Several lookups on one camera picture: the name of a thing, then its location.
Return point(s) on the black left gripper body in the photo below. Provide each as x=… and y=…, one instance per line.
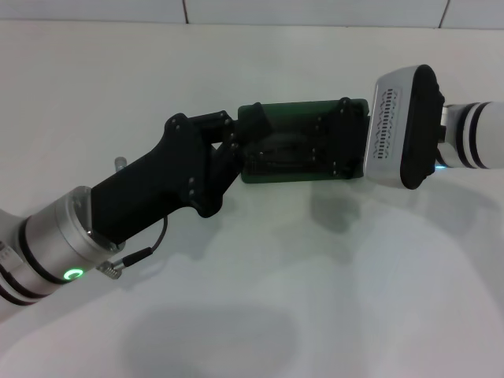
x=157, y=181

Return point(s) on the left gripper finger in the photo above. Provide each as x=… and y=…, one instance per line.
x=254, y=120
x=234, y=161

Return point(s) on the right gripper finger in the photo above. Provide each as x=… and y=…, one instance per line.
x=323, y=160
x=325, y=123

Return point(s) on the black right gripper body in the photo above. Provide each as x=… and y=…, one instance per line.
x=350, y=138

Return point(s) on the green glasses case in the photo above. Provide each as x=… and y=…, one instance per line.
x=295, y=108

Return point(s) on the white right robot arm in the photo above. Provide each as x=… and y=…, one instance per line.
x=484, y=134

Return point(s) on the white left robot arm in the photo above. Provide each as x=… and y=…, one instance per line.
x=39, y=244

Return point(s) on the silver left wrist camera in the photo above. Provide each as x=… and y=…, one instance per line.
x=120, y=163

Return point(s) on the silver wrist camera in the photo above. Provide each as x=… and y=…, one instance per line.
x=388, y=118
x=120, y=163

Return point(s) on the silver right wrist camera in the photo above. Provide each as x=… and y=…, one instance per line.
x=388, y=118

